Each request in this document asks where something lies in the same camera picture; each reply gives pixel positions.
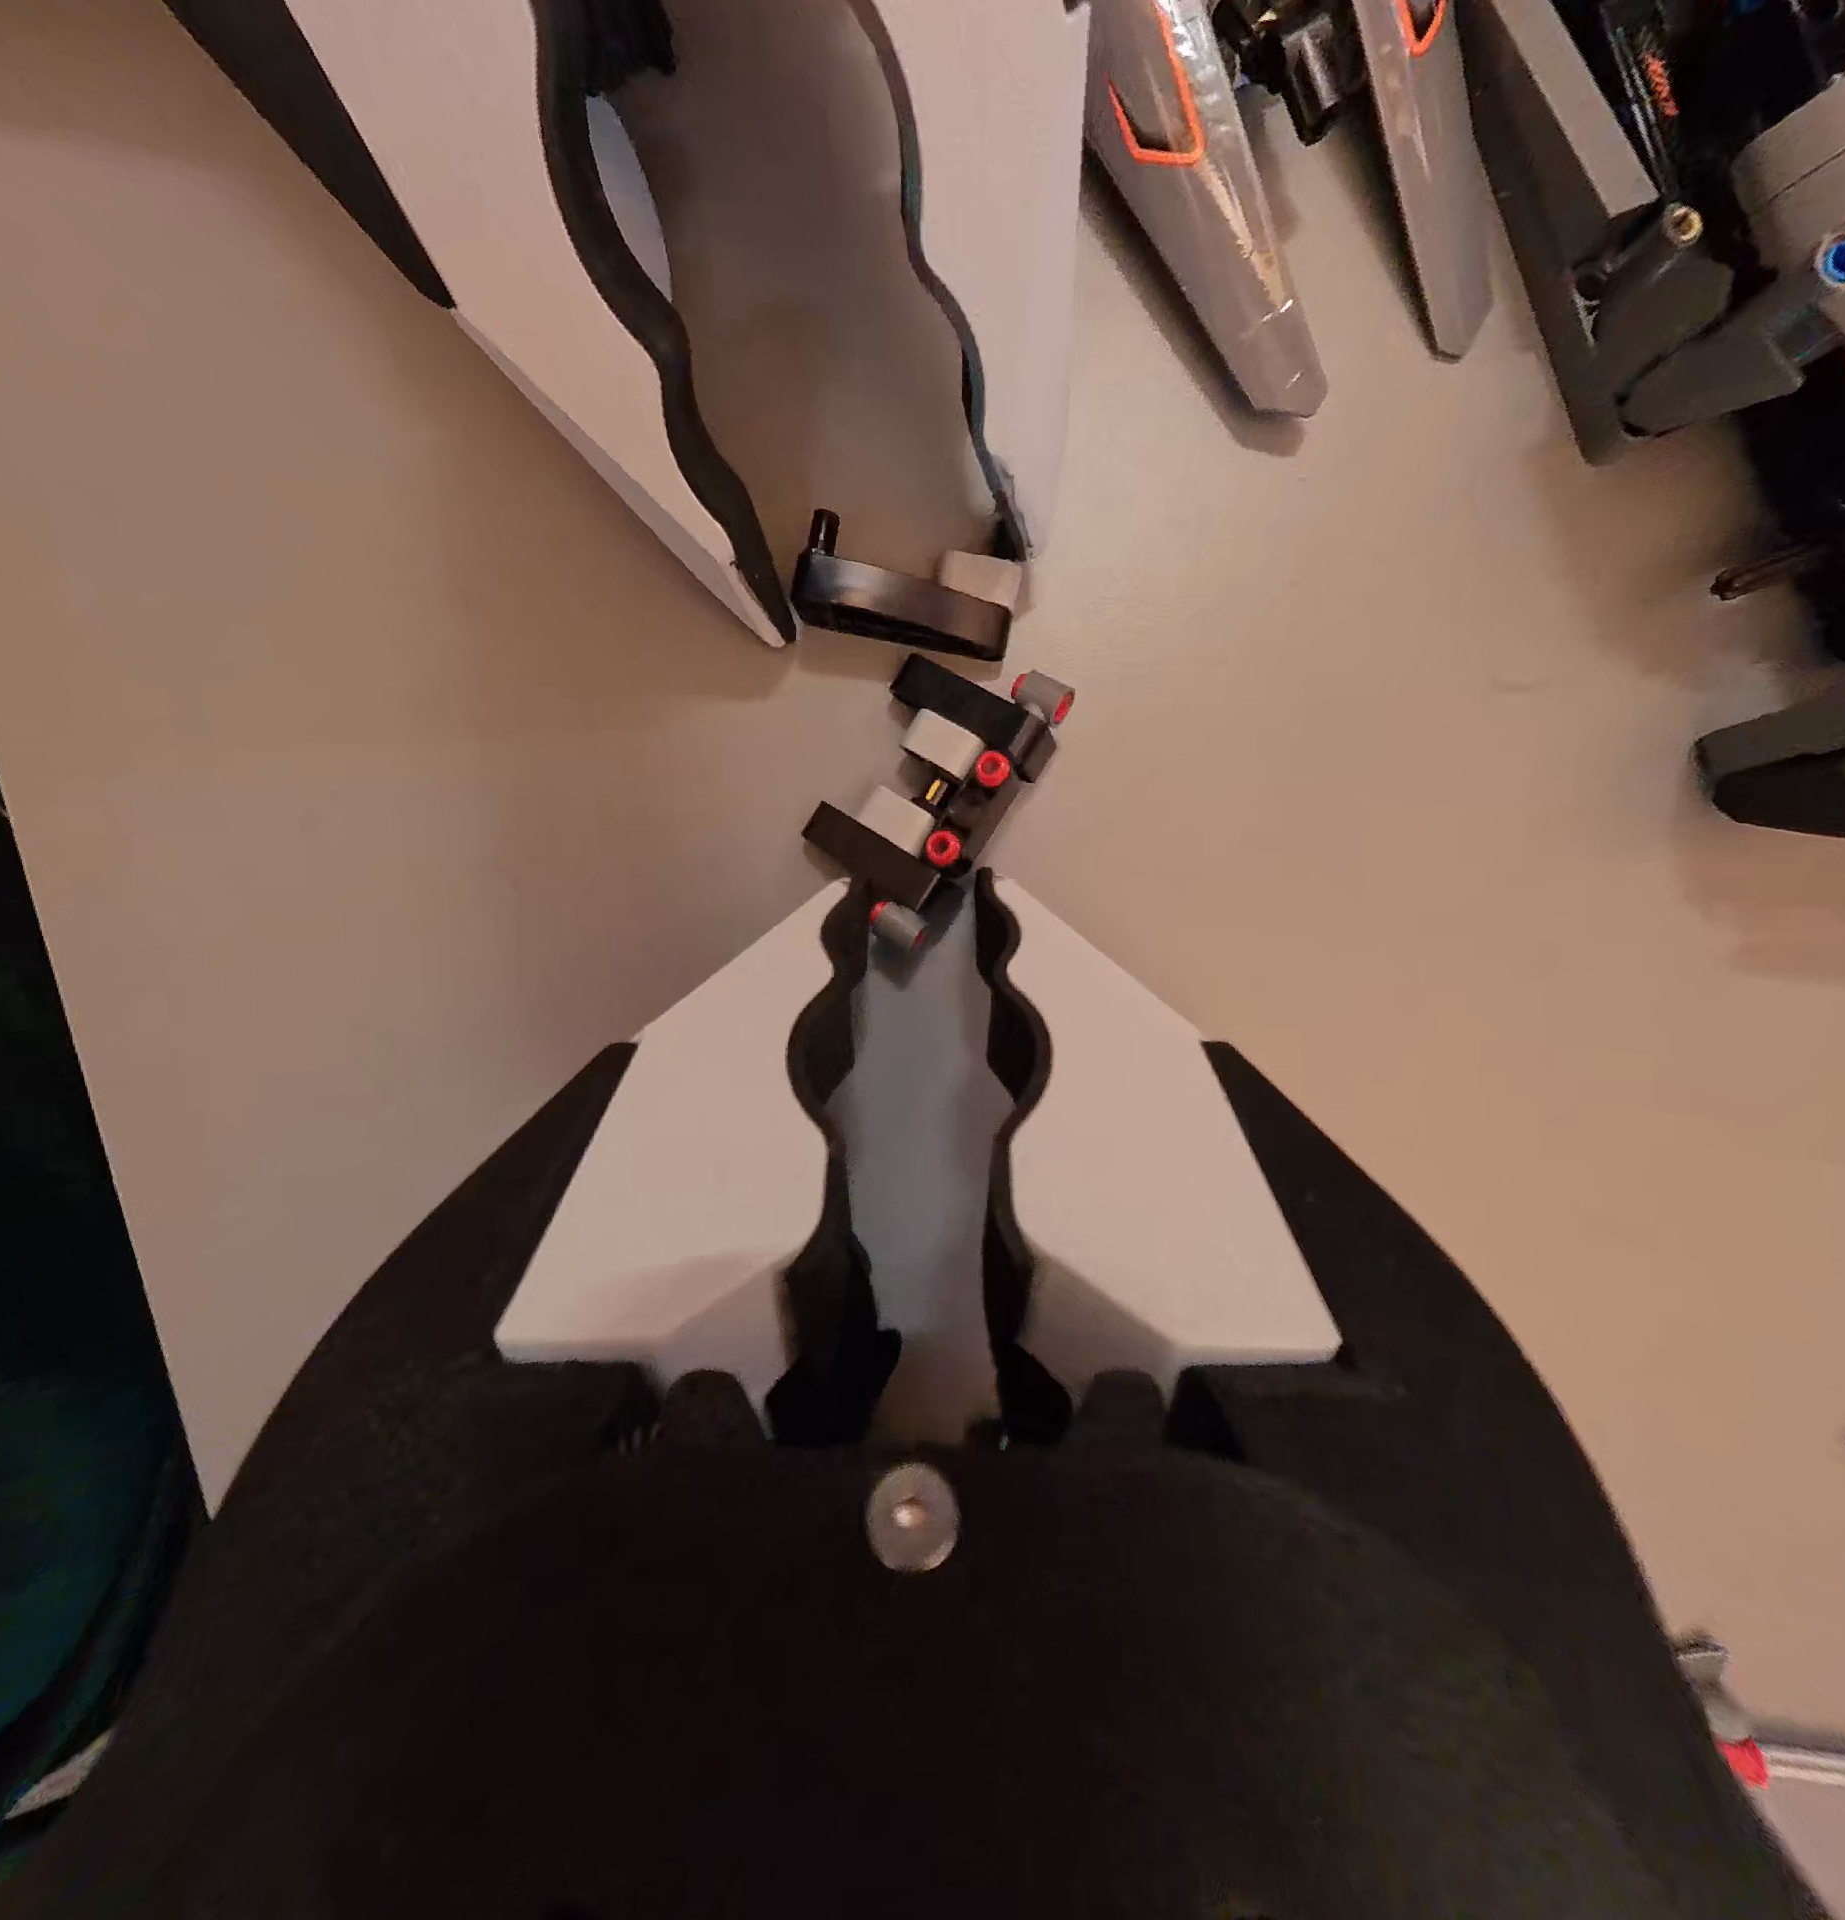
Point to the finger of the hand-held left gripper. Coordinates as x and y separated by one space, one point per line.
1012 180
471 180

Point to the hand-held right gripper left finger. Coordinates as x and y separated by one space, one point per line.
667 1186

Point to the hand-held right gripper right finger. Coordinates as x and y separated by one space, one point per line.
1177 1186

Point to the black lego assembly red pins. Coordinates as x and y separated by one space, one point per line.
860 843

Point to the black lever lego assembly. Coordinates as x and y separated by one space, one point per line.
892 600

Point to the plastic-wrapped pointed lego panel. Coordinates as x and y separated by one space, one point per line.
1222 254

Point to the large lego car model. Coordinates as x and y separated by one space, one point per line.
1687 316

